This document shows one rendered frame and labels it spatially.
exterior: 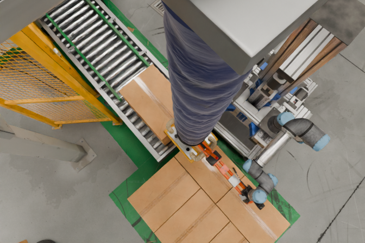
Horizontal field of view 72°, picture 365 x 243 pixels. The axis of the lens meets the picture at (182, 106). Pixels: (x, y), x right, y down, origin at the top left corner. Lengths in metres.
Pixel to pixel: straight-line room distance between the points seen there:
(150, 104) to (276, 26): 2.02
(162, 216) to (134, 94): 1.17
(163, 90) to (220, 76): 1.75
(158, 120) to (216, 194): 0.93
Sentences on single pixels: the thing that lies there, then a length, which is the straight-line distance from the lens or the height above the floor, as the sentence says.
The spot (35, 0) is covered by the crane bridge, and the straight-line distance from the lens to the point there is 0.19.
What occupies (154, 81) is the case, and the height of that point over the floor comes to 0.95.
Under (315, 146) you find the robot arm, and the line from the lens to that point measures 1.66.
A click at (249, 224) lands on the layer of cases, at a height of 0.54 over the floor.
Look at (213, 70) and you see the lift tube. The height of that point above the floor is 2.62.
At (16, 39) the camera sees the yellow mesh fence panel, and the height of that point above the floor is 2.01.
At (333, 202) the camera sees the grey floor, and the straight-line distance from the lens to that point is 3.57.
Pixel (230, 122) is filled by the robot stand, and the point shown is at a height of 0.21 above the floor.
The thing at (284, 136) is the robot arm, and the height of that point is 1.61.
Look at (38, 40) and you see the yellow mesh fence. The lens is 2.29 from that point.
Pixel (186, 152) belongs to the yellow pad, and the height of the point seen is 1.08.
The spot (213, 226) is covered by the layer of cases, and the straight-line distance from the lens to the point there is 2.61.
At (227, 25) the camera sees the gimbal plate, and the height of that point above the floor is 2.88.
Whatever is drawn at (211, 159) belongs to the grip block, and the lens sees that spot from 1.90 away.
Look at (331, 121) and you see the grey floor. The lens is 3.67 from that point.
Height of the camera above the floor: 3.09
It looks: 75 degrees down
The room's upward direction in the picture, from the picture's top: straight up
